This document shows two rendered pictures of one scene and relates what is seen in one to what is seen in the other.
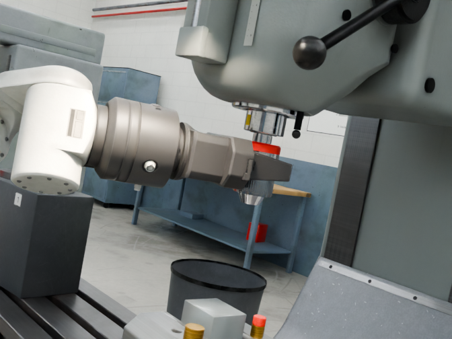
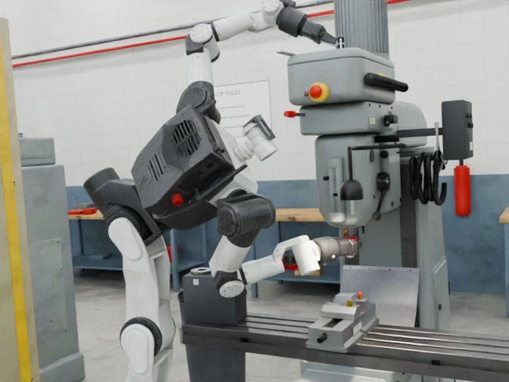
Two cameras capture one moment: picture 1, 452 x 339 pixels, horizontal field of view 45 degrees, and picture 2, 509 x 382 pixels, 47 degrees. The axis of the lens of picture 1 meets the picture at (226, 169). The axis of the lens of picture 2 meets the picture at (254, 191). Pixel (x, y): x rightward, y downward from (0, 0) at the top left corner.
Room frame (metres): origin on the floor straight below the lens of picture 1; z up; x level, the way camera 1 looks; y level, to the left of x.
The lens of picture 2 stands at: (-1.14, 0.96, 1.60)
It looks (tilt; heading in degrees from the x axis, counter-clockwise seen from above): 4 degrees down; 340
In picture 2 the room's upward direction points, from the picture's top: 3 degrees counter-clockwise
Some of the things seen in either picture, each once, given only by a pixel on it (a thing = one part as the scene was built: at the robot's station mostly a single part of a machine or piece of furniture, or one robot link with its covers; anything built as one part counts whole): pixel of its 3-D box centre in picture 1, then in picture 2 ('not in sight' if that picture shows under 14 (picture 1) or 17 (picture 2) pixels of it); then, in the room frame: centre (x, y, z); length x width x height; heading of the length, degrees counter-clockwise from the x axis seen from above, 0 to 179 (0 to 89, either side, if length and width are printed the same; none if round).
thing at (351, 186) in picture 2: not in sight; (351, 189); (0.44, 0.06, 1.45); 0.07 x 0.07 x 0.06
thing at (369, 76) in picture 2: not in sight; (387, 83); (0.56, -0.16, 1.79); 0.45 x 0.04 x 0.04; 132
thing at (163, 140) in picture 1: (182, 154); (332, 248); (0.61, 0.05, 1.24); 0.13 x 0.12 x 0.10; 21
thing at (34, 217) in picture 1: (28, 227); (214, 294); (1.05, 0.36, 1.03); 0.22 x 0.12 x 0.20; 50
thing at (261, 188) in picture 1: (255, 172); not in sight; (0.64, -0.04, 1.23); 0.05 x 0.05 x 0.05
